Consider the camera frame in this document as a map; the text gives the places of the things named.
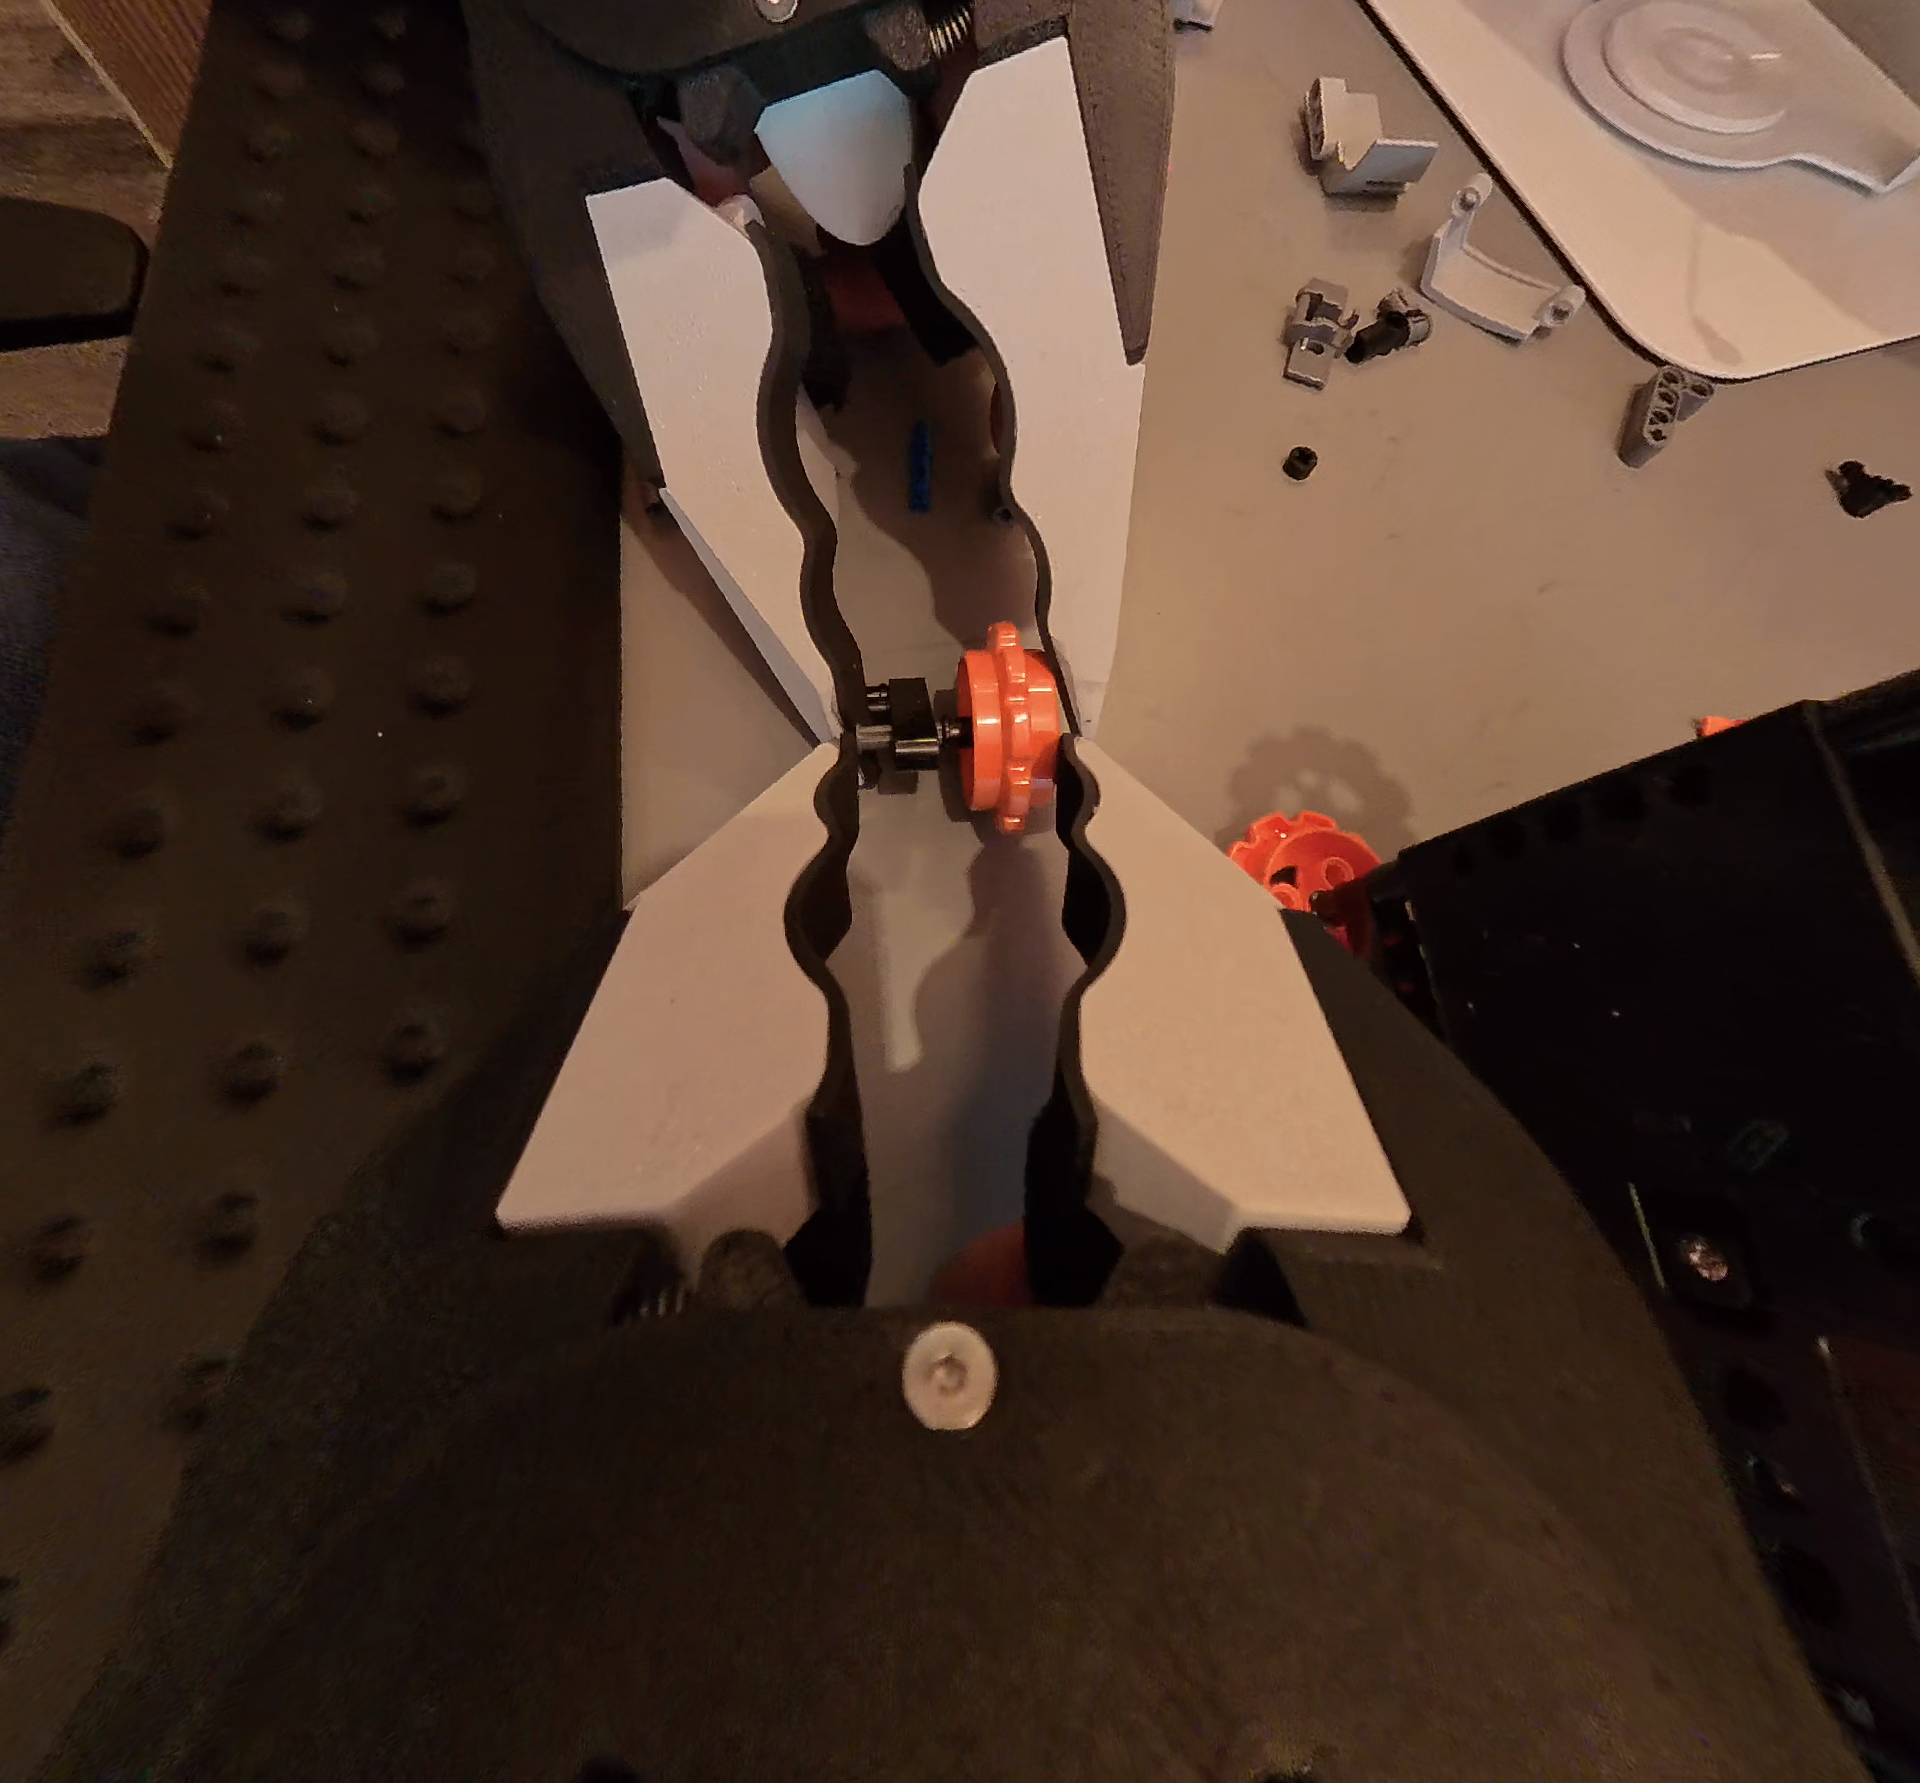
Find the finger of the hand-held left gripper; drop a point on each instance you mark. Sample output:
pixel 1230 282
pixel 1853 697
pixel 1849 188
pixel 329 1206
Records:
pixel 1049 313
pixel 691 344

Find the clear disc holder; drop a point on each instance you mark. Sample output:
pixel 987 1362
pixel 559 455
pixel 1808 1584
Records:
pixel 1697 56

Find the grey pin connector piece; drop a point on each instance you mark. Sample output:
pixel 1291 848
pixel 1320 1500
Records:
pixel 1317 331

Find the black grey building block vehicle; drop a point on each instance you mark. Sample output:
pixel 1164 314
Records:
pixel 1649 988

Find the light grey flat panel piece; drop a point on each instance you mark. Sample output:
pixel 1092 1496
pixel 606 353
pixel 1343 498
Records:
pixel 1493 269

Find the person's left hand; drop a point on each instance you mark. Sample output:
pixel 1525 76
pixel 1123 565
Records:
pixel 865 294

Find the orange toy wheel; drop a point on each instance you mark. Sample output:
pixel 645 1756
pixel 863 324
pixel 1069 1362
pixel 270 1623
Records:
pixel 1003 731

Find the black axle connector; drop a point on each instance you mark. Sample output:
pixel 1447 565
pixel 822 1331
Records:
pixel 900 731

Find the dark grey angled beam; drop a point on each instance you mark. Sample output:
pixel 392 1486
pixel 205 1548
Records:
pixel 1665 409

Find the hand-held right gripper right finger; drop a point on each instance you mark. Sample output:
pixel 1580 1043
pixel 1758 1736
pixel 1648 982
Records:
pixel 1216 1062

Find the small black pin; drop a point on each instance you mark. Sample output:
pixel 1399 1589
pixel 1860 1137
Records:
pixel 1390 327
pixel 1868 486

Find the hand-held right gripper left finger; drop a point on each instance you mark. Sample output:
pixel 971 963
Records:
pixel 675 1062

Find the light grey bracket piece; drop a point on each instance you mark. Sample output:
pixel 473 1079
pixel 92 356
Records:
pixel 1359 142

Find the small blue pin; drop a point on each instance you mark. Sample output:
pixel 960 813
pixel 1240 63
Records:
pixel 922 468

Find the black chair armrest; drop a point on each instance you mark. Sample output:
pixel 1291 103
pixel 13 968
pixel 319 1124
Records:
pixel 60 269

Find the black perforated mat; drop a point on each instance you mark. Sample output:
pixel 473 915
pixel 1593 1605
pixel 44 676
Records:
pixel 300 611

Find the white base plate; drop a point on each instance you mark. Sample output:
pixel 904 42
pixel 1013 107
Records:
pixel 1727 253

